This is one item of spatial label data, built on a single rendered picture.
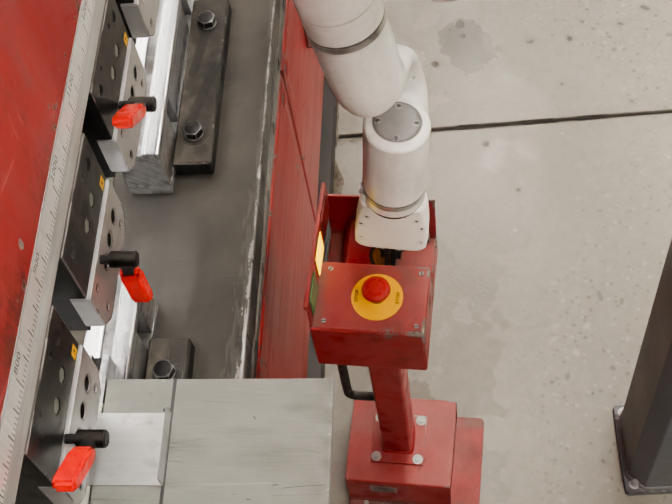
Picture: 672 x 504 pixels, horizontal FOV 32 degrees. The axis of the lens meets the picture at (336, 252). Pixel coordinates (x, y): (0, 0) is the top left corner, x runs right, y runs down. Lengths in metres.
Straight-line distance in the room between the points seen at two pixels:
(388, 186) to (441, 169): 1.19
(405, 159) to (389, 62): 0.16
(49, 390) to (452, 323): 1.46
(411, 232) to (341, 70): 0.37
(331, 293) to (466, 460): 0.79
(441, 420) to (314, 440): 0.97
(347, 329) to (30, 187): 0.64
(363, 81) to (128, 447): 0.48
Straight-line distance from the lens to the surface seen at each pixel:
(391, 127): 1.44
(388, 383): 1.95
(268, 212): 1.72
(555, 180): 2.67
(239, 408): 1.34
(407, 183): 1.49
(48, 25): 1.17
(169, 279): 1.58
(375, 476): 2.23
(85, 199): 1.24
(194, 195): 1.65
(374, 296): 1.60
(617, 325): 2.50
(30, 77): 1.12
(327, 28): 1.26
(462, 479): 2.34
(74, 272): 1.21
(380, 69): 1.32
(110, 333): 1.46
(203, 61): 1.75
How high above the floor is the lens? 2.22
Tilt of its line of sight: 59 degrees down
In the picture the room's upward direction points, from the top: 11 degrees counter-clockwise
